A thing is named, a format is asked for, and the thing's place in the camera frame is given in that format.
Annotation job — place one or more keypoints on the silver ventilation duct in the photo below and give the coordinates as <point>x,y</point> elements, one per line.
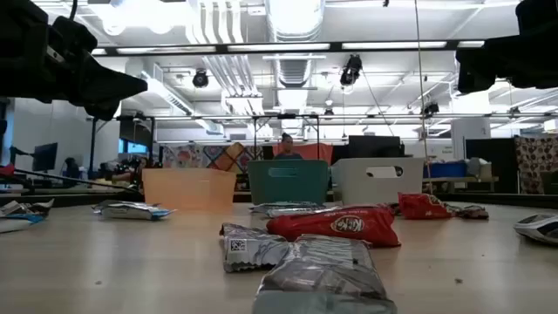
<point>294,17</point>

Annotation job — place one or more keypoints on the white plastic basket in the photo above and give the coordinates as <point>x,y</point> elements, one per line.
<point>357,187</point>

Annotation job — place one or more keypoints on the green plastic basket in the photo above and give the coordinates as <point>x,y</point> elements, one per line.
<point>305,187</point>

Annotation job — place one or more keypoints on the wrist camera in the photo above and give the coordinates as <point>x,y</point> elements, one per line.
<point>74,35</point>
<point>538,17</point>

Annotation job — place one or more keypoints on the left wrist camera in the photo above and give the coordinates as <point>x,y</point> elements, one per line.
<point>74,35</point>

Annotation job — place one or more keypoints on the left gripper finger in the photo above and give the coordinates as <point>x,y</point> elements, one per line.
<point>113,85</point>
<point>102,111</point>

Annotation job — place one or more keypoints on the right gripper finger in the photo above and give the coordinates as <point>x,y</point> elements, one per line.
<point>468,70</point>

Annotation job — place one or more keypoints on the person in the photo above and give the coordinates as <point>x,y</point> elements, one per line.
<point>287,148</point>

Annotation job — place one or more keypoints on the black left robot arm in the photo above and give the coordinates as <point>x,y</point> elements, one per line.
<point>17,52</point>

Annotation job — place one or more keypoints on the orange cloth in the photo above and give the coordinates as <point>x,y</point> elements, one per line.
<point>314,152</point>

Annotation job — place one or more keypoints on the black floor stand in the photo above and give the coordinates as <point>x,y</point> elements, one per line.
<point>93,148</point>

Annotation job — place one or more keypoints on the blue storage bin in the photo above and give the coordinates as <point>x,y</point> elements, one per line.
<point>444,170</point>

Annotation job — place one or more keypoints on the red KitKat bar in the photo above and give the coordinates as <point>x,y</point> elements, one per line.
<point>314,227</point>
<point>420,206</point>

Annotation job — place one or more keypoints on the wooden background table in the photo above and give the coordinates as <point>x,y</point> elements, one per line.
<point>462,179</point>

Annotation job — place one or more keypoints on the brown dotted cloth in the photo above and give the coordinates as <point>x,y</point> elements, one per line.
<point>538,165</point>

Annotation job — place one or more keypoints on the dark silver chocolate bar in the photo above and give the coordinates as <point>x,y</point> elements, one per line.
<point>473,212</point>
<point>26,207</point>
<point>538,227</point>
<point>322,270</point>
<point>250,253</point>

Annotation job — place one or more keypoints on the grey bag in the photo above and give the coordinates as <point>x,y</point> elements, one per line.
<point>477,168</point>

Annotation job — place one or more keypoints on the colourful patchwork quilt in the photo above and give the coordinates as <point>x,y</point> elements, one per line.
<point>218,157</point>

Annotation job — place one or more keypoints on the black partition panel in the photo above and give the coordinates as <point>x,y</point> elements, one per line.
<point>501,165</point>

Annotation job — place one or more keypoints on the orange plastic basket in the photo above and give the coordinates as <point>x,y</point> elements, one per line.
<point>187,189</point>

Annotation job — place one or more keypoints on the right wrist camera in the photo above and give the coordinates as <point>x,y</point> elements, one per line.
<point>538,17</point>

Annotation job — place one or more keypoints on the black ceiling spotlight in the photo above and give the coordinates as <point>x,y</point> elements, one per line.
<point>430,108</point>
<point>200,79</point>
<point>351,70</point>

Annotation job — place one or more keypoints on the white pillar cabinet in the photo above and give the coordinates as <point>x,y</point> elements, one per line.
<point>471,135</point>

